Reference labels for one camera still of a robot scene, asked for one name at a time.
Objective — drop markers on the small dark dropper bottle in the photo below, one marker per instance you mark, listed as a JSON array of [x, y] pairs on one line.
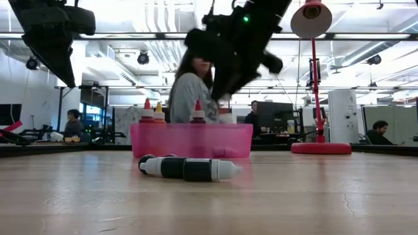
[[171, 167]]

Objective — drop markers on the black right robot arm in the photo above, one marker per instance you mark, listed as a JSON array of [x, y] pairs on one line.
[[267, 13]]

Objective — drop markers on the person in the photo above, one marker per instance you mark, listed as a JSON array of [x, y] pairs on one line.
[[379, 138], [187, 98], [73, 129], [253, 120]]

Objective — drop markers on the black and white marker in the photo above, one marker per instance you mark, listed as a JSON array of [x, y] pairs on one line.
[[197, 169]]

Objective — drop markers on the white column cabinet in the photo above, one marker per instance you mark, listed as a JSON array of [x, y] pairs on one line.
[[343, 111]]

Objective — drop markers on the large orange coloring bottle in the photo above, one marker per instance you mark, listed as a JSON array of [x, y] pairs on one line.
[[147, 114]]

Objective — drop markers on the large yellow coloring bottle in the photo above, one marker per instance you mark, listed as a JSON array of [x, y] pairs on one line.
[[159, 115]]

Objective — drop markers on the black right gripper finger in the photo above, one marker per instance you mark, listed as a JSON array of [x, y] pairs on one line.
[[228, 81]]

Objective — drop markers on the red desk lamp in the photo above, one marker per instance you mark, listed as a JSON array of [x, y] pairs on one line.
[[321, 148]]

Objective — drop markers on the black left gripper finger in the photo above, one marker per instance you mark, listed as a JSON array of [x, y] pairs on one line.
[[55, 55]]

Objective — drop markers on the large dark red coloring bottle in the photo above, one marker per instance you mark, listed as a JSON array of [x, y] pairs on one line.
[[198, 115]]

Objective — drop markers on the black computer monitor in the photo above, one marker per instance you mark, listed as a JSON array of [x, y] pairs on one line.
[[274, 115]]

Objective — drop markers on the black metal rack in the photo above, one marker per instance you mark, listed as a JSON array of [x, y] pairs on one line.
[[60, 107]]

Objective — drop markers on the black aluminium table frame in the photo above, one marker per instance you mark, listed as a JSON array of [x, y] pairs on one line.
[[49, 149]]

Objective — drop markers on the black ceiling camera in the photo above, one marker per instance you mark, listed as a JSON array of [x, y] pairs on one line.
[[374, 60], [32, 63], [143, 58]]

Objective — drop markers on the black wall monitor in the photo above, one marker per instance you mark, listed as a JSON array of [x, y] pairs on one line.
[[9, 114]]

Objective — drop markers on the pink translucent plastic bin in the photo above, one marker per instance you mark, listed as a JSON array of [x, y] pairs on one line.
[[183, 140]]

